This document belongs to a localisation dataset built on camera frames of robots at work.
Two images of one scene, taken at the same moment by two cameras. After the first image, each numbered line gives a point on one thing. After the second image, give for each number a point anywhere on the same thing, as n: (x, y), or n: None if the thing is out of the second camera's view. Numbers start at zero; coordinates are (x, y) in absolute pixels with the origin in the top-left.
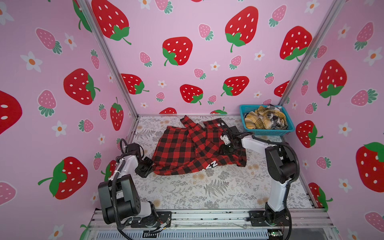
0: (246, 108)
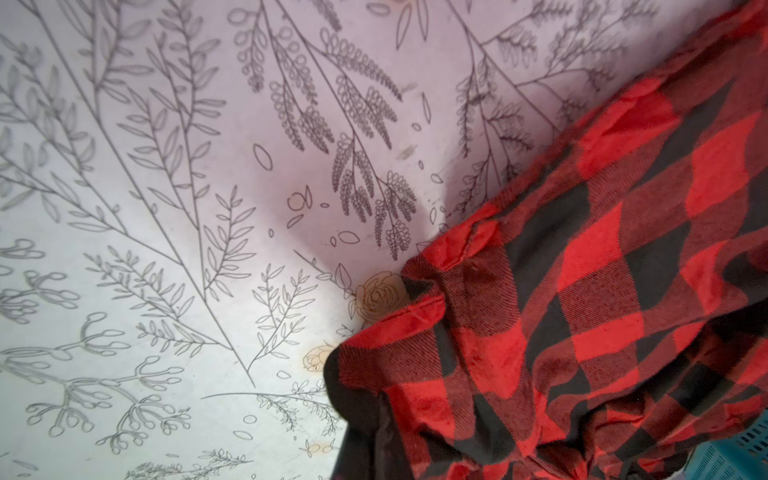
0: (742, 456)
